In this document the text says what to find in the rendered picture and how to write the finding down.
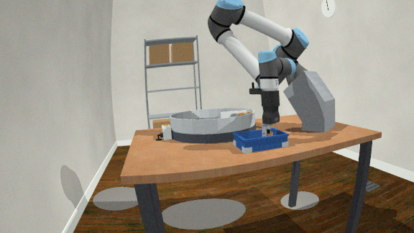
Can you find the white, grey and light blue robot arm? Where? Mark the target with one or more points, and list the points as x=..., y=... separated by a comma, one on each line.
x=280, y=63

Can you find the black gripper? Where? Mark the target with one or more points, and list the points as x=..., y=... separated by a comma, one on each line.
x=270, y=102

